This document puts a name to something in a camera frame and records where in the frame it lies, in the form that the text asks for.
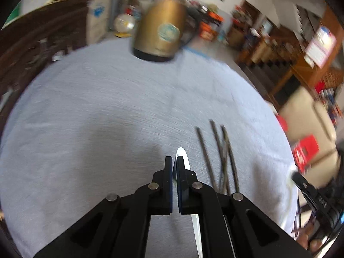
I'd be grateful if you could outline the wall calendar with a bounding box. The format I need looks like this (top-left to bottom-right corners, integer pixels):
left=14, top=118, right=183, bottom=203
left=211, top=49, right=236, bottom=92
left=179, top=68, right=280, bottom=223
left=305, top=26, right=337, bottom=68

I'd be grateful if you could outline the person's right hand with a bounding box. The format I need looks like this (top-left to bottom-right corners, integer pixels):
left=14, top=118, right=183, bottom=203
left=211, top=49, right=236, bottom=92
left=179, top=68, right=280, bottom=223
left=297, top=232, right=323, bottom=252

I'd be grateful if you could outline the gold electric kettle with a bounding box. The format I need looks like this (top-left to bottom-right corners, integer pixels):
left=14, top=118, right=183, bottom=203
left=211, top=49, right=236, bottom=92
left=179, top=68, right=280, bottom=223
left=131, top=0, right=205, bottom=62

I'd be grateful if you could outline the white plastic spoon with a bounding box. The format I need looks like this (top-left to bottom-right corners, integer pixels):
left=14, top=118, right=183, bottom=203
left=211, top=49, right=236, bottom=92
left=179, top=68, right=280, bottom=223
left=173, top=147, right=204, bottom=258

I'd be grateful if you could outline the light blue tablecloth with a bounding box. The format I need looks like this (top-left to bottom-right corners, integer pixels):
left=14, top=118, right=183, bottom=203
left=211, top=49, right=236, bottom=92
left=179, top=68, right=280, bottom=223
left=0, top=38, right=299, bottom=258

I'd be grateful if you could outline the white round object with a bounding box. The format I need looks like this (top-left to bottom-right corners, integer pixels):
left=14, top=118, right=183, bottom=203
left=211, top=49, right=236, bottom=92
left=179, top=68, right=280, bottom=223
left=114, top=13, right=136, bottom=37

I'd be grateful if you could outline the orange cardboard box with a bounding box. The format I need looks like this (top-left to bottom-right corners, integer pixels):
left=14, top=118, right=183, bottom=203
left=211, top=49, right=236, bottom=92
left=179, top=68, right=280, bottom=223
left=199, top=21, right=219, bottom=41

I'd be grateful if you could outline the beige sofa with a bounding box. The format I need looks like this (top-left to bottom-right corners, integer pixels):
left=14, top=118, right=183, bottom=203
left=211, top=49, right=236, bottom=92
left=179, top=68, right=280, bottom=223
left=279, top=86, right=339, bottom=178

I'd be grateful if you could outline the wooden staircase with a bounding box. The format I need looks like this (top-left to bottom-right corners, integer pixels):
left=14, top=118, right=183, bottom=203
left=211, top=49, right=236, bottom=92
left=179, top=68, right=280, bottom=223
left=236, top=0, right=344, bottom=108

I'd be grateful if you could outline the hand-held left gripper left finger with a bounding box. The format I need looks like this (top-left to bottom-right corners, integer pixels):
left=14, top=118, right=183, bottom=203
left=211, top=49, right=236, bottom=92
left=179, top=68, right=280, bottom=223
left=34, top=156, right=173, bottom=258

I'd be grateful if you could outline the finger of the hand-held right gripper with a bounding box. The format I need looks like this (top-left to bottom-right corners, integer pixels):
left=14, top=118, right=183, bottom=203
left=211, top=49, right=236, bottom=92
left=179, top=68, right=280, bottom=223
left=292, top=171, right=319, bottom=198

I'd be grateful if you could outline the dark wooden chopstick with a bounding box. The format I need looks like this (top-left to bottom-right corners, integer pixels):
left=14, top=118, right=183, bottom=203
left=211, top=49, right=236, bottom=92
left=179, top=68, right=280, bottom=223
left=209, top=120, right=231, bottom=195
left=220, top=125, right=240, bottom=193
left=196, top=126, right=219, bottom=192

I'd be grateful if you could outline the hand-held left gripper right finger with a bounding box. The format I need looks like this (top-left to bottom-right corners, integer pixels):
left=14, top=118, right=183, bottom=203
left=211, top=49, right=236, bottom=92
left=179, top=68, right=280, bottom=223
left=175, top=155, right=313, bottom=258

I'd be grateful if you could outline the carved dark wooden sideboard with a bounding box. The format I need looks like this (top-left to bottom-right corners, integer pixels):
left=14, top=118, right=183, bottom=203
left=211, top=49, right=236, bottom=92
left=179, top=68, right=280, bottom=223
left=0, top=0, right=89, bottom=108

